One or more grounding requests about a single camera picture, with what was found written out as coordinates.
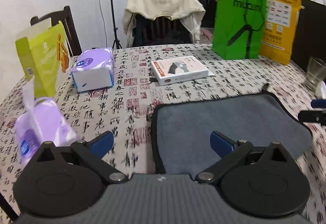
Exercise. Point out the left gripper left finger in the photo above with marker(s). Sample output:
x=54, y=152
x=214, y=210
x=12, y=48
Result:
x=91, y=154

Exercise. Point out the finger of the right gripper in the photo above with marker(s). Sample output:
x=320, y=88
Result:
x=318, y=103

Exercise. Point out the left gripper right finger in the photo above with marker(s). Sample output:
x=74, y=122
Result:
x=232, y=154

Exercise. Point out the purple and grey towel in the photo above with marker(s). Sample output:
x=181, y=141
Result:
x=180, y=133

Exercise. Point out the clear drinking glass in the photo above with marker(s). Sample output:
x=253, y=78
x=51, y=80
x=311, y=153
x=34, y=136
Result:
x=315, y=73

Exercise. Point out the near purple tissue pack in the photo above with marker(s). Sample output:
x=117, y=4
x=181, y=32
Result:
x=42, y=121

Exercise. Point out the purple tissue pack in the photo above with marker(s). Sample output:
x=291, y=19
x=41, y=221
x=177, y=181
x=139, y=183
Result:
x=42, y=121
x=94, y=70

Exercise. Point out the black paper bag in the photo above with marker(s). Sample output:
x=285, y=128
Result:
x=309, y=40

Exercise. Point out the far purple tissue pack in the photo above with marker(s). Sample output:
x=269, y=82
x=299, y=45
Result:
x=94, y=70

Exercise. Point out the yellow printed paper bag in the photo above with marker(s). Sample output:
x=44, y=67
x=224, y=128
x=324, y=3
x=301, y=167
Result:
x=280, y=29

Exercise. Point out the white flat product box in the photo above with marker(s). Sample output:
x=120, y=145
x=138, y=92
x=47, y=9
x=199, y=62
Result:
x=179, y=69

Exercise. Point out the studio light on stand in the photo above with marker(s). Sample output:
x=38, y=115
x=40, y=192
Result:
x=116, y=42

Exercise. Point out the lime green carton box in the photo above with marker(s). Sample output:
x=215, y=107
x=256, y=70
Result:
x=44, y=56

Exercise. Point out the green mucun paper bag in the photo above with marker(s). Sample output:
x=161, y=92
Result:
x=238, y=28

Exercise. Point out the chair with cream cloth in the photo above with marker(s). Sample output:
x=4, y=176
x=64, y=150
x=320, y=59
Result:
x=160, y=31

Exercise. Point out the cream cloth on chair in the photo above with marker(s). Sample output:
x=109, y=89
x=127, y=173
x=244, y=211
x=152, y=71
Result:
x=189, y=12

